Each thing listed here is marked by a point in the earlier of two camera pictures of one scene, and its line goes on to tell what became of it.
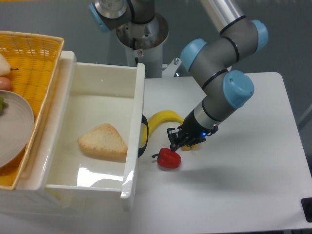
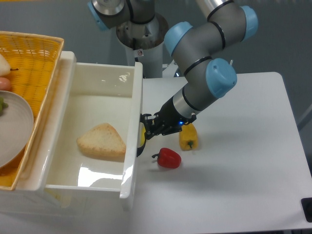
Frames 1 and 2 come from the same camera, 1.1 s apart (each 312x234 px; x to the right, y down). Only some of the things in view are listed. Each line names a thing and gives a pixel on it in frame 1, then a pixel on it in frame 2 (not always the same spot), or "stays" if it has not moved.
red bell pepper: x=167 y=158 stays
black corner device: x=306 y=205 stays
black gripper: x=191 y=131 to x=167 y=120
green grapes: x=3 y=105 stays
